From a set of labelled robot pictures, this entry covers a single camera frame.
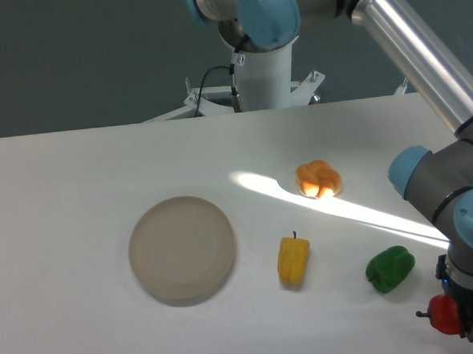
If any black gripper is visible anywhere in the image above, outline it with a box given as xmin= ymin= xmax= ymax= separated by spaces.
xmin=435 ymin=254 xmax=473 ymax=343

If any red toy pepper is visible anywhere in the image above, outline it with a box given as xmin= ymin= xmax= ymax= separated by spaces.
xmin=415 ymin=293 xmax=463 ymax=335

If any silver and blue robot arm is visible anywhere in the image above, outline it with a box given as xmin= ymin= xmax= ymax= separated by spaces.
xmin=184 ymin=0 xmax=473 ymax=342

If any green toy pepper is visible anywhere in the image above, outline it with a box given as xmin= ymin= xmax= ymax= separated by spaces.
xmin=365 ymin=246 xmax=415 ymax=294

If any yellow toy pepper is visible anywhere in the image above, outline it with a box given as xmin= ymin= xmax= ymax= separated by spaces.
xmin=277 ymin=231 xmax=310 ymax=288

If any beige round plate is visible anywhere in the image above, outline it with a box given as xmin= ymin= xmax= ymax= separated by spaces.
xmin=128 ymin=196 xmax=237 ymax=307

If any knotted bread roll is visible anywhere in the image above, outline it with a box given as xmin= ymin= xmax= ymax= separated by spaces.
xmin=295 ymin=160 xmax=343 ymax=199

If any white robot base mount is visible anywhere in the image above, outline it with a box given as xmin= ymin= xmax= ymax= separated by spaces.
xmin=148 ymin=20 xmax=326 ymax=123

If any black cable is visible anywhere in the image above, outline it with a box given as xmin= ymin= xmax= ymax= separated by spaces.
xmin=188 ymin=31 xmax=257 ymax=118

